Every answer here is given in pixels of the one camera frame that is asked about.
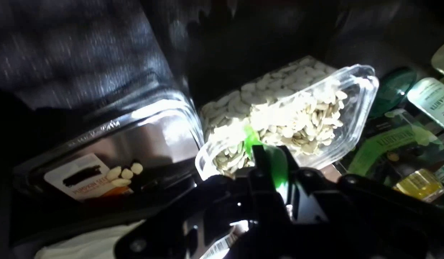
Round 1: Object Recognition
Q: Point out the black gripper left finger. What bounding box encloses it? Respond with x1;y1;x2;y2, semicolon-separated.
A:
114;166;289;259

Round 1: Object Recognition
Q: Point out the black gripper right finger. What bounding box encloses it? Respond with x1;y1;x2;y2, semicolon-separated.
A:
281;146;444;259

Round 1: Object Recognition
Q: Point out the green plastic spoon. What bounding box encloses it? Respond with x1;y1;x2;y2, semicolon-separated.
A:
243;126;289;202

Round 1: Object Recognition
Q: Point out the clear lunchbox with seeds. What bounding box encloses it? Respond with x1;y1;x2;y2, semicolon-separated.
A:
196;57;380;179

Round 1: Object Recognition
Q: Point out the white crumpled paper sheet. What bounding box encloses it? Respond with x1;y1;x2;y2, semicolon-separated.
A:
35;222;141;259

